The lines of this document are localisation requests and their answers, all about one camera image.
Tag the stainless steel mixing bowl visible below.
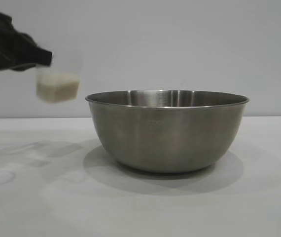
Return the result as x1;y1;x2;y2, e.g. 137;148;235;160
85;89;250;173

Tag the clear plastic measuring cup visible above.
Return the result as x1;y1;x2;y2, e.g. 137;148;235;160
35;49;81;103

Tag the white uncooked rice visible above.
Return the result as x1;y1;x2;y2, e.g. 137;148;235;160
36;73;80;103

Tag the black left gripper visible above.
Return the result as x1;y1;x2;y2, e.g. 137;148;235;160
0;11;54;73

